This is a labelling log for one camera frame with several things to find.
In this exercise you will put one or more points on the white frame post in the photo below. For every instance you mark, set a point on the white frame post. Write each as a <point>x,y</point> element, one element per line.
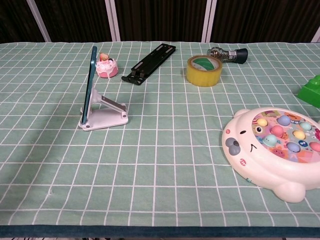
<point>38,20</point>
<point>317,36</point>
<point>113,20</point>
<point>209,20</point>

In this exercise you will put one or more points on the white fishing game toy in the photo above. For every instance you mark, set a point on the white fishing game toy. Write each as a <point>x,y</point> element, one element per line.
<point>240,155</point>

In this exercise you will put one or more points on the black smartphone with teal edge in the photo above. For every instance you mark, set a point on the black smartphone with teal edge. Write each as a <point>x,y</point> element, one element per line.
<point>89,85</point>

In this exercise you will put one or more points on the white folding phone stand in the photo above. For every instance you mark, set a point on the white folding phone stand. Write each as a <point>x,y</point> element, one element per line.
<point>107,120</point>

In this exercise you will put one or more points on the green toy building block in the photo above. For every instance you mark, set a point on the green toy building block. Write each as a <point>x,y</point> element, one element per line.
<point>311,93</point>

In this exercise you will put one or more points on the yellow packing tape roll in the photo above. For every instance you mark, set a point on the yellow packing tape roll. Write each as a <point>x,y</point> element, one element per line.
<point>203,77</point>

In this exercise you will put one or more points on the pink toy cake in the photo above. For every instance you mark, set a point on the pink toy cake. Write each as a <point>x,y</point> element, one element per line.
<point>107,68</point>

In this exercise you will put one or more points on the green checkered tablecloth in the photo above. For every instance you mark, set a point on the green checkered tablecloth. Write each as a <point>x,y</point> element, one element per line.
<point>160,162</point>

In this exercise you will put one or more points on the black bracket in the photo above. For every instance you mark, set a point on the black bracket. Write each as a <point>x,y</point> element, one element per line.
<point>147,63</point>

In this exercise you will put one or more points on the glass bulb with black cap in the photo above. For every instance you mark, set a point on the glass bulb with black cap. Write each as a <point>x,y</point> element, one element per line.
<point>225,55</point>

